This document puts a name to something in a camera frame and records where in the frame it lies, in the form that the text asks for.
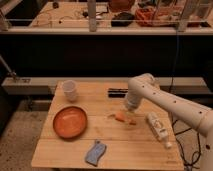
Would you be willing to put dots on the white plastic bottle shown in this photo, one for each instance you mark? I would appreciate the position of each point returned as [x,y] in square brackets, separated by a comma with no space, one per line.
[158,129]

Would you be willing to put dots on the black bag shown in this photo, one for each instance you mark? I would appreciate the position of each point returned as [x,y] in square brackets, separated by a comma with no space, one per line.
[122,19]

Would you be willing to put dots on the white plastic cup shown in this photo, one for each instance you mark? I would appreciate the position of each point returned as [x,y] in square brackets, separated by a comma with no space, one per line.
[70,90]

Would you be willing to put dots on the wooden background table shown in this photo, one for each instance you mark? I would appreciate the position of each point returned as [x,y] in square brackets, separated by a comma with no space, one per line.
[74,15]

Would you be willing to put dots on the black rectangular box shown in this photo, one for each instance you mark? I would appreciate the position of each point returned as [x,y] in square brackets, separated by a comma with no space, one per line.
[117,92]

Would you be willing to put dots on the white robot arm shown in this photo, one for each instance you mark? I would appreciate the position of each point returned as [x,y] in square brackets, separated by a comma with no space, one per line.
[197,116]

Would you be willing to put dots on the orange plate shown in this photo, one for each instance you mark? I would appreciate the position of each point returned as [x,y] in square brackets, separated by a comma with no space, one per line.
[70,122]

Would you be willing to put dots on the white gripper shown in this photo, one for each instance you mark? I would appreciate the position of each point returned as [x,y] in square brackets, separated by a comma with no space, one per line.
[129,113]

